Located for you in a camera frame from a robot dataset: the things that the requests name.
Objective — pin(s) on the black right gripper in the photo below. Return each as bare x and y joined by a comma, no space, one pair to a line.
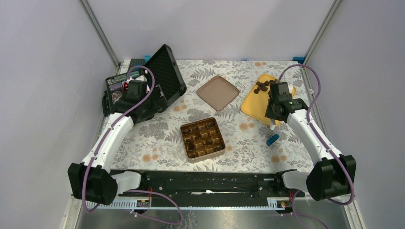
269,114

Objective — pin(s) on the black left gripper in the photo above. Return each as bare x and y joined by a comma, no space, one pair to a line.
158,104

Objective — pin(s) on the dark chocolate piece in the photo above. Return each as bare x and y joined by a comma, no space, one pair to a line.
186,130

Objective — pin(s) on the long metal tongs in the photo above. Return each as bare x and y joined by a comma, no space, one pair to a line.
272,124

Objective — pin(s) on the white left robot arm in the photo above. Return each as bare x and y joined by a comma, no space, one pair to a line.
91,180

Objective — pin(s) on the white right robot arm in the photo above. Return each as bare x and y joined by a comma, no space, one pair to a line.
333,173

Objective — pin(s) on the gold chocolate tin box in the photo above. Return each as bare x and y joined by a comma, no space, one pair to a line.
204,141

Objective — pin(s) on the yellow plastic tray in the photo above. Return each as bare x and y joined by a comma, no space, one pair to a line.
255,105

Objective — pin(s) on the black open hard case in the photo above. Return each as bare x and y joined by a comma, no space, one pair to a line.
161,69

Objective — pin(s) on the blue toy brick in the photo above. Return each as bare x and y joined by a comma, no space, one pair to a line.
272,139

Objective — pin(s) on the floral tablecloth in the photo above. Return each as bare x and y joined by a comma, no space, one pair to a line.
156,144

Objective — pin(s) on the brown square tin lid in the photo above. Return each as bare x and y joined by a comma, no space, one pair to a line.
218,93

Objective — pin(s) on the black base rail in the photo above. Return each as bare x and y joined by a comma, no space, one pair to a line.
212,189

